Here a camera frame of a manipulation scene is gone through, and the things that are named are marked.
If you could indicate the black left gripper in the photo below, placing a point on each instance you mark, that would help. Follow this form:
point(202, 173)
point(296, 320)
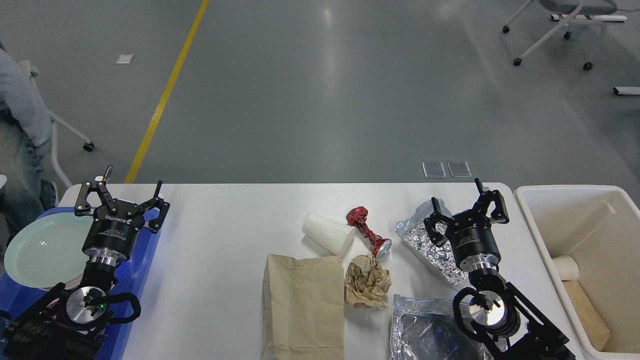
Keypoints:
point(112, 235)

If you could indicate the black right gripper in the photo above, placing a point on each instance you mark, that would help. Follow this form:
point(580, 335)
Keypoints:
point(469, 233)

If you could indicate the mint green plate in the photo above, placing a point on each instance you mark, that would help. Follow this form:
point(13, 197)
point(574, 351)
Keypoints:
point(49, 244)

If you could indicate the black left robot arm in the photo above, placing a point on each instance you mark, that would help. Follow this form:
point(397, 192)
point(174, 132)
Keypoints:
point(74, 323)

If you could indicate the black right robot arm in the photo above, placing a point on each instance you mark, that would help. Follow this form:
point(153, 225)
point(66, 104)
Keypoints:
point(491, 310)

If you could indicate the crumpled aluminium foil sheet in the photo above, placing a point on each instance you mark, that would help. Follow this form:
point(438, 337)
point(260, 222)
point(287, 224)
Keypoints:
point(439, 260)

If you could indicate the pink plate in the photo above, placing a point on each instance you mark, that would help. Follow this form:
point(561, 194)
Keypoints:
point(70, 282)

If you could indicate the paper cup in bin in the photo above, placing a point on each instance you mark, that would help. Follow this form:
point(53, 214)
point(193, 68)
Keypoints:
point(566, 267)

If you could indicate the aluminium foil tray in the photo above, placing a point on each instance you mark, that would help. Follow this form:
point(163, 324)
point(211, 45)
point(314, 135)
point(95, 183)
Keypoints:
point(425, 329)

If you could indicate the crushed red can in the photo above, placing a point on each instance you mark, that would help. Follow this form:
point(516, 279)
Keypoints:
point(357, 217)

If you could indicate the crumpled brown paper ball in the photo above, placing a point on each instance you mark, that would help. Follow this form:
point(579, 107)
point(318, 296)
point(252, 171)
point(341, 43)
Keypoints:
point(367, 283)

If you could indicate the seated person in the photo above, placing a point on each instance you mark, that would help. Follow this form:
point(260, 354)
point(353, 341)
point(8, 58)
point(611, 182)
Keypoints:
point(25, 132)

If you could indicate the beige plastic bin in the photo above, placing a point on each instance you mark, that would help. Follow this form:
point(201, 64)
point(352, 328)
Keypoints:
point(599, 228)

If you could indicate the white paper cup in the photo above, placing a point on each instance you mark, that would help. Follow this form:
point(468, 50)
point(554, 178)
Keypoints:
point(332, 235)

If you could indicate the white chair left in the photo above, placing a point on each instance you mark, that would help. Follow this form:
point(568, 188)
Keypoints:
point(32, 72)

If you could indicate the flat brown paper bag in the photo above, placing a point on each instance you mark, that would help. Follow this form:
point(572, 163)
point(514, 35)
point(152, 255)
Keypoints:
point(303, 308)

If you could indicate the white floor bar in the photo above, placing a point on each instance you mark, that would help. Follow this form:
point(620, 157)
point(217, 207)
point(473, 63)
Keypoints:
point(626, 90)
point(617, 18)

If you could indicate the white floor bar far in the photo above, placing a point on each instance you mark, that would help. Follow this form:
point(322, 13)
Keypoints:
point(617, 18)

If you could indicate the white office chair right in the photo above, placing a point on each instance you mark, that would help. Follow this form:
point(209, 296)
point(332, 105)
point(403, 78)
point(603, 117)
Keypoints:
point(573, 8)

